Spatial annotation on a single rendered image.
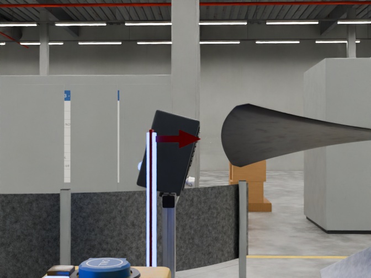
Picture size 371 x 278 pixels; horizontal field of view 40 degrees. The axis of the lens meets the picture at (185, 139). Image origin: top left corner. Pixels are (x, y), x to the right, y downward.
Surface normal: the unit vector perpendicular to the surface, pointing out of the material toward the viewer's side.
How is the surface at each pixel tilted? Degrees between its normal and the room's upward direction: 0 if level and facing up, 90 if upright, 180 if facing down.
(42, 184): 90
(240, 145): 159
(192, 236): 90
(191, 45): 90
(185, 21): 90
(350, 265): 55
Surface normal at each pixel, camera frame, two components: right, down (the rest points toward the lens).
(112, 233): 0.36, 0.00
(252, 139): 0.00, 0.95
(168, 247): -0.04, 0.00
